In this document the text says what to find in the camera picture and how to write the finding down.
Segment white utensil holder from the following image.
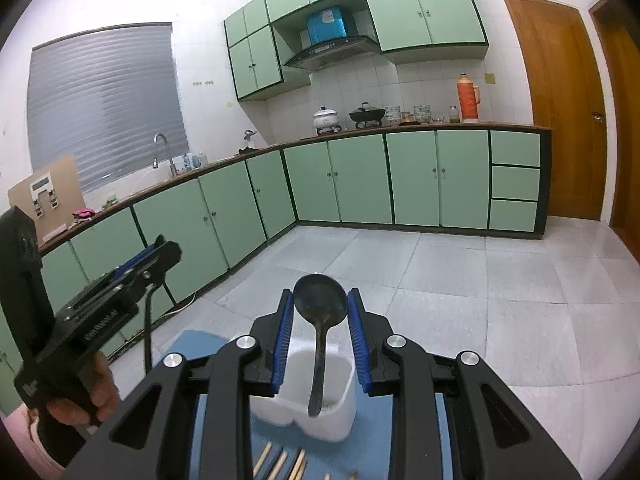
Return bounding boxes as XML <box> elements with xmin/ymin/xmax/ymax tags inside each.
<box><xmin>250</xmin><ymin>339</ymin><xmax>356</xmax><ymax>442</ymax></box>

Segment orange thermos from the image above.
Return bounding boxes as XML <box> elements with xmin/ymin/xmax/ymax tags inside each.
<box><xmin>457</xmin><ymin>73</ymin><xmax>482</xmax><ymax>122</ymax></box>

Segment black ladle spoon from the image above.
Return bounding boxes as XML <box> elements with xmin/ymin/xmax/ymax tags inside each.
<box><xmin>293</xmin><ymin>274</ymin><xmax>348</xmax><ymax>418</ymax></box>

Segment green lower cabinets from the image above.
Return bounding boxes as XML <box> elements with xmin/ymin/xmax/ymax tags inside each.
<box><xmin>0</xmin><ymin>127</ymin><xmax>552</xmax><ymax>416</ymax></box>

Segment cardboard box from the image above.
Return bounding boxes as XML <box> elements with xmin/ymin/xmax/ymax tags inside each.
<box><xmin>8</xmin><ymin>155</ymin><xmax>86</xmax><ymax>246</ymax></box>

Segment white cooking pot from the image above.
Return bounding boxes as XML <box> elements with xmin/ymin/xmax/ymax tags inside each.
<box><xmin>314</xmin><ymin>106</ymin><xmax>342</xmax><ymax>136</ymax></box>

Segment green upper cabinets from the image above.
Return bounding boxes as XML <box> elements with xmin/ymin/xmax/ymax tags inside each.
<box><xmin>224</xmin><ymin>0</ymin><xmax>489</xmax><ymax>101</ymax></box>

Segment left hand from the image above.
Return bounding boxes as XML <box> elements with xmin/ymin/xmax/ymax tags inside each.
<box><xmin>32</xmin><ymin>351</ymin><xmax>120</xmax><ymax>426</ymax></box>

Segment brown wooden door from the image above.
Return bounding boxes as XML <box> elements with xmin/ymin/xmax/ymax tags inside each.
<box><xmin>590</xmin><ymin>0</ymin><xmax>639</xmax><ymax>260</ymax></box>
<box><xmin>504</xmin><ymin>0</ymin><xmax>608</xmax><ymax>220</ymax></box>

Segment black range hood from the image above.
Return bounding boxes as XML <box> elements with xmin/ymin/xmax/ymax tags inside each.
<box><xmin>285</xmin><ymin>36</ymin><xmax>381</xmax><ymax>72</ymax></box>

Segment metal kettle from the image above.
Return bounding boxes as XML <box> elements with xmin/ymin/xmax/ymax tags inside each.
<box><xmin>243</xmin><ymin>129</ymin><xmax>257</xmax><ymax>146</ymax></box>

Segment black wok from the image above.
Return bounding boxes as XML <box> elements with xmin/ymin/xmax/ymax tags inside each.
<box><xmin>349</xmin><ymin>102</ymin><xmax>386</xmax><ymax>129</ymax></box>

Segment blue table mat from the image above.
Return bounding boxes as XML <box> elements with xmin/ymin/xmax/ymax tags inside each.
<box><xmin>162</xmin><ymin>328</ymin><xmax>454</xmax><ymax>480</ymax></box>

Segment wooden chopstick on mat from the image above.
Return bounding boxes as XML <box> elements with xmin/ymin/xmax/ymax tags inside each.
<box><xmin>253</xmin><ymin>442</ymin><xmax>272</xmax><ymax>479</ymax></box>

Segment grey window blind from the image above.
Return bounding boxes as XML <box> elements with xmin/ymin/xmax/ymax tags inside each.
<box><xmin>26</xmin><ymin>22</ymin><xmax>190</xmax><ymax>192</ymax></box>

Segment blue box above hood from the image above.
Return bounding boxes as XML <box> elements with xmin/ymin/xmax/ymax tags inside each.
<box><xmin>306</xmin><ymin>6</ymin><xmax>348</xmax><ymax>44</ymax></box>

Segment green cabinets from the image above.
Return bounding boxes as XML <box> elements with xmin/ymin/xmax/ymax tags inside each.
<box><xmin>0</xmin><ymin>127</ymin><xmax>552</xmax><ymax>416</ymax></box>
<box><xmin>224</xmin><ymin>0</ymin><xmax>489</xmax><ymax>101</ymax></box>

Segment chrome faucet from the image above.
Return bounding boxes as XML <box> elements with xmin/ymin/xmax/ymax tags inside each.
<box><xmin>152</xmin><ymin>132</ymin><xmax>178</xmax><ymax>178</ymax></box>

